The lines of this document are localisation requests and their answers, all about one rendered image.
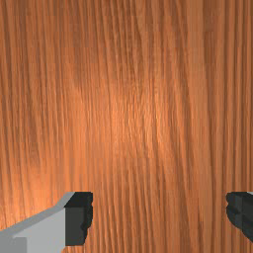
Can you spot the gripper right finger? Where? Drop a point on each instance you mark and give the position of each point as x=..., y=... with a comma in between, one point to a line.
x=242, y=210

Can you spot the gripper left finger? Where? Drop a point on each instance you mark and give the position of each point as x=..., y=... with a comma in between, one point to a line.
x=49, y=230

